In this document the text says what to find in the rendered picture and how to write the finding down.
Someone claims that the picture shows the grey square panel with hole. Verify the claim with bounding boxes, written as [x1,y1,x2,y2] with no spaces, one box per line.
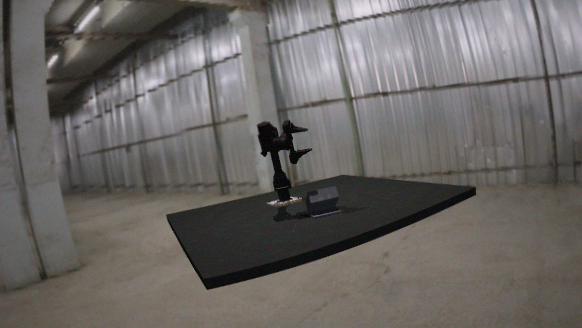
[306,186,342,219]

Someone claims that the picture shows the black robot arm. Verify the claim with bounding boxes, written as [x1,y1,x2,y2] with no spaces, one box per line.
[257,122,293,202]

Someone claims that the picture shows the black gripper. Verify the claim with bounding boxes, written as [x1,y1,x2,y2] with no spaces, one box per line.
[273,119,312,164]

